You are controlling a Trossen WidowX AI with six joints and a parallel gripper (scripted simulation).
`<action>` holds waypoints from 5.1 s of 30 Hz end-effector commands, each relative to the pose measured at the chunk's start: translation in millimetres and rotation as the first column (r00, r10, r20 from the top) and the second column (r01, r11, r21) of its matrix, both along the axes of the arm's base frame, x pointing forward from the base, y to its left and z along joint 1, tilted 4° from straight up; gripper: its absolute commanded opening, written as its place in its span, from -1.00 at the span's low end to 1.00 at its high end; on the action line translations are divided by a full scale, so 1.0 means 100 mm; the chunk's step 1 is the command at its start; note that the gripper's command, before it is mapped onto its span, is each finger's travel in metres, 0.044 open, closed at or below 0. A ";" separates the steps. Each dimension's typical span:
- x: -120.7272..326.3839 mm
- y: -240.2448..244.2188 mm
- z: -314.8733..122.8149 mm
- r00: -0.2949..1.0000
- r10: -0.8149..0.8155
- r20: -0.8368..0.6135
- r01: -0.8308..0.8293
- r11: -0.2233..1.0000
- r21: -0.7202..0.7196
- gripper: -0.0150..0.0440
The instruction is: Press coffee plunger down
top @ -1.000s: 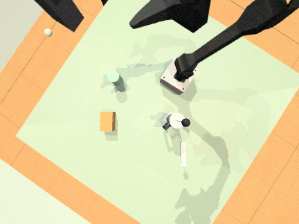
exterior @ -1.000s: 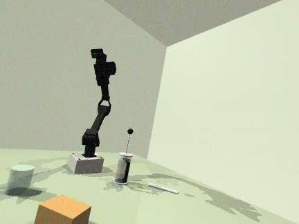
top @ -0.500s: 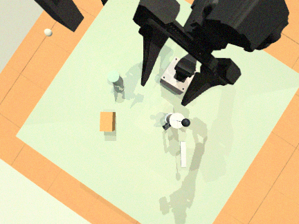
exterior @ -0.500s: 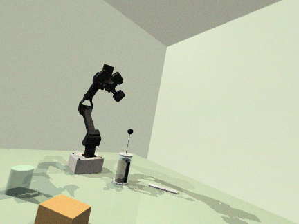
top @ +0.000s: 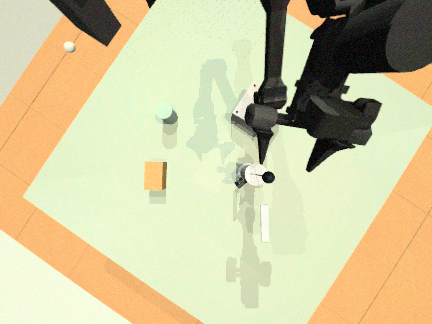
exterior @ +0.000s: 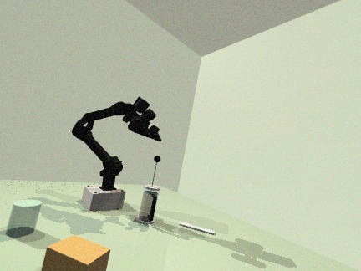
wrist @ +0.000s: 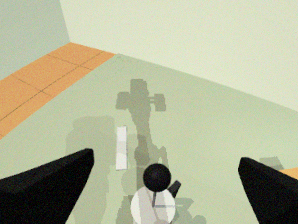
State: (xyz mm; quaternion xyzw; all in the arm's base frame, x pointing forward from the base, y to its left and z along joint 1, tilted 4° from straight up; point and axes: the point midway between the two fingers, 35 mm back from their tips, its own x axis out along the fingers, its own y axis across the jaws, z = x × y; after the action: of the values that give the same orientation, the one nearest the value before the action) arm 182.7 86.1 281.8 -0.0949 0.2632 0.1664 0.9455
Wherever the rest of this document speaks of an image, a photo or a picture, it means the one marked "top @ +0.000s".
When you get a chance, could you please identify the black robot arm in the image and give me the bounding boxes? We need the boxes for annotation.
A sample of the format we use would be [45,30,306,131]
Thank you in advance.
[253,0,432,141]

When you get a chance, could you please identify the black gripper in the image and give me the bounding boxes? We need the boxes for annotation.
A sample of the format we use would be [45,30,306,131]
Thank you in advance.
[244,71,372,173]

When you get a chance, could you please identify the orange-topped brown box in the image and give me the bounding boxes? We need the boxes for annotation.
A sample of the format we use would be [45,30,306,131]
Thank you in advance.
[144,162,167,190]

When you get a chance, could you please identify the white coffee press with black knob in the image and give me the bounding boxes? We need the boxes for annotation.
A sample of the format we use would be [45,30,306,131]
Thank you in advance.
[234,163,275,189]

